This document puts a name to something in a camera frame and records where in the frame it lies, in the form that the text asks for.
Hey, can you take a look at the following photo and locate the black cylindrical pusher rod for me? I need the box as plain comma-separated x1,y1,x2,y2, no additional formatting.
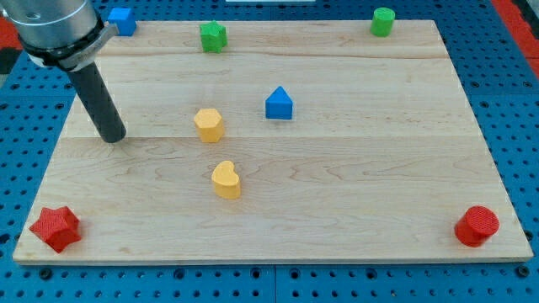
67,63,126,143

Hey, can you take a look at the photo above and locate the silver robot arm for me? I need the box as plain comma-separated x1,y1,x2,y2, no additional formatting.
1,0,126,143

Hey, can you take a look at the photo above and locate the yellow heart block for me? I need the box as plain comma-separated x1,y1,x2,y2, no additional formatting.
211,160,241,199

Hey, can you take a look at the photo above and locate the blue cube block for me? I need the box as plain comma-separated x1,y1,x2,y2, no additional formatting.
108,8,136,36

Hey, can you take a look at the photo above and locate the yellow hexagon block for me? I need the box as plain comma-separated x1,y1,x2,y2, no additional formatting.
194,109,225,143

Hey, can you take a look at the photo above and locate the green star block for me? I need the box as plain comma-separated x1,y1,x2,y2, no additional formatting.
200,20,227,53

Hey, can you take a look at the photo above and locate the red star block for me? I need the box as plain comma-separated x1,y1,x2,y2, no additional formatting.
29,206,82,253

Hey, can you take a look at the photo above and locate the blue triangle house block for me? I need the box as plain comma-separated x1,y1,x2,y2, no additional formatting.
264,87,293,120

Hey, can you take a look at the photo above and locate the wooden board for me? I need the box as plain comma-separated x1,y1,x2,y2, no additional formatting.
13,19,533,266

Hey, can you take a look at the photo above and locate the green cylinder block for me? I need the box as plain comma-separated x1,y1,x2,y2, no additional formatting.
370,7,396,37

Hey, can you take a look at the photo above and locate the red cylinder block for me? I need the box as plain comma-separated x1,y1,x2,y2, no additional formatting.
454,205,500,247

